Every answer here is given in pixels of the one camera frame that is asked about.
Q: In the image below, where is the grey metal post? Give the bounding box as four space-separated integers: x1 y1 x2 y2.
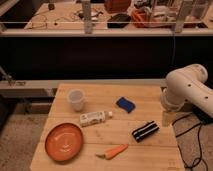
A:
82 0 93 34
174 0 193 33

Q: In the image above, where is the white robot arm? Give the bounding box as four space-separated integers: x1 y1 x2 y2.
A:
160 64 213 127

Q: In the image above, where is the black bowl on bench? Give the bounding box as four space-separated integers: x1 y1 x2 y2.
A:
107 13 131 28

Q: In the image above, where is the orange box on bench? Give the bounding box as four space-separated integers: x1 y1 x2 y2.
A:
104 0 131 13

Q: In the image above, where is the red toolbox on bench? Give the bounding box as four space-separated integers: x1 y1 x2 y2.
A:
131 10 157 28

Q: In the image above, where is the black white striped cloth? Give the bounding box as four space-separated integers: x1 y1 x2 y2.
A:
132 121 159 143

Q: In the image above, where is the white ceramic cup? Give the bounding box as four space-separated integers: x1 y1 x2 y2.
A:
67 89 85 112

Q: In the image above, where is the orange plate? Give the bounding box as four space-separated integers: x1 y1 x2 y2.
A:
45 123 84 162

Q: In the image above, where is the blue sponge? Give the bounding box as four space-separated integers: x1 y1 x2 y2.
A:
116 97 135 113

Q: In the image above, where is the orange carrot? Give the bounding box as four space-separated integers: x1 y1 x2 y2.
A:
97 144 128 160

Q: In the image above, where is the white plastic bottle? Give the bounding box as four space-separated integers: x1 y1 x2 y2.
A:
80 111 113 127

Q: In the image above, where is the grey metal post left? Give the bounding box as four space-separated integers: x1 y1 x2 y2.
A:
82 0 93 34

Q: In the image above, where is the black floor cable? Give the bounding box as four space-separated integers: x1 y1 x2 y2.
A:
171 113 209 171

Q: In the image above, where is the grey metal post right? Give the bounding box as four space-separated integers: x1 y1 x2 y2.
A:
174 0 193 33

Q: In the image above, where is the blue hanging cable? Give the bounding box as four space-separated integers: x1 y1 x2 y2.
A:
171 30 177 68

